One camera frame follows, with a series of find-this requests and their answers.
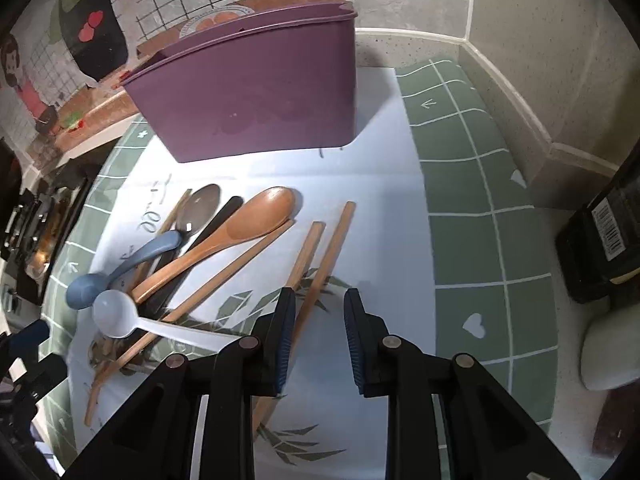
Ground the wooden chopstick three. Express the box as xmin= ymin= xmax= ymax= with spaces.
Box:
xmin=250 ymin=200 xmax=357 ymax=434

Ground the wooden chopstick one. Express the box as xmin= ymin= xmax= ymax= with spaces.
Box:
xmin=92 ymin=220 xmax=295 ymax=388

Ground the white bottle teal label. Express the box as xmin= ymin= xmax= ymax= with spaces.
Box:
xmin=580 ymin=304 xmax=640 ymax=391

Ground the wooden chopstick four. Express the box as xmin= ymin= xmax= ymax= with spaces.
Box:
xmin=84 ymin=188 xmax=192 ymax=427

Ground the purple utensil holder box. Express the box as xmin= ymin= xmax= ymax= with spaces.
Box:
xmin=122 ymin=0 xmax=357 ymax=162

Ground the wooden chopstick two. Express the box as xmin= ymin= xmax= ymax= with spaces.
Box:
xmin=252 ymin=221 xmax=326 ymax=434

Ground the brown wooden spoon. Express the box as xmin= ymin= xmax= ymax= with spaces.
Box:
xmin=131 ymin=186 xmax=295 ymax=304

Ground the blue plastic spoon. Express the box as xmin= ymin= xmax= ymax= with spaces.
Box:
xmin=65 ymin=230 xmax=182 ymax=311

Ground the green white table mat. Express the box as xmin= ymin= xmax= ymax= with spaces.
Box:
xmin=42 ymin=58 xmax=558 ymax=479

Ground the grey plastic spoon black handle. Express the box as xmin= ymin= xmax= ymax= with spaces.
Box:
xmin=138 ymin=184 xmax=243 ymax=318

